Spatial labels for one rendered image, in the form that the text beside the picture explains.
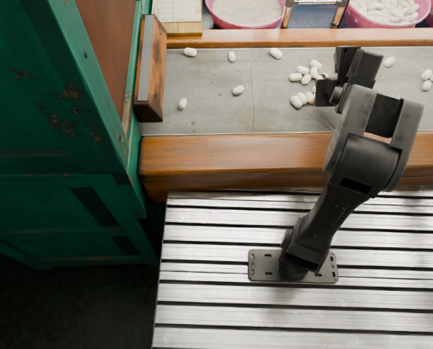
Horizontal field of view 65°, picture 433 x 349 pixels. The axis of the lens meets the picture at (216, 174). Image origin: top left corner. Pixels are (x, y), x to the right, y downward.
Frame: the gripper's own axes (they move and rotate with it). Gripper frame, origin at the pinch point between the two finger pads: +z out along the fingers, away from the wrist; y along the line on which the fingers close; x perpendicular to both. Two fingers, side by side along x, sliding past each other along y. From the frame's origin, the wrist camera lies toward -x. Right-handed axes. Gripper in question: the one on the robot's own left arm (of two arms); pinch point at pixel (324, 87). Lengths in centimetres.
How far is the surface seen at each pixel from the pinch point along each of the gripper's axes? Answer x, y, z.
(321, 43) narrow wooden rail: -10.6, -2.7, 13.4
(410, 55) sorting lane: -7.2, -28.7, 11.6
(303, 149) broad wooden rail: 12.2, 8.7, -14.8
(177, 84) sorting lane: -1.1, 39.2, 4.5
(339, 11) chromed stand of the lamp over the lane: -19.1, -7.1, 13.8
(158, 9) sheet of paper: -21, 45, 21
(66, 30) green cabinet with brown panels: -14, 48, -48
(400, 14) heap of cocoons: -18.7, -30.4, 24.2
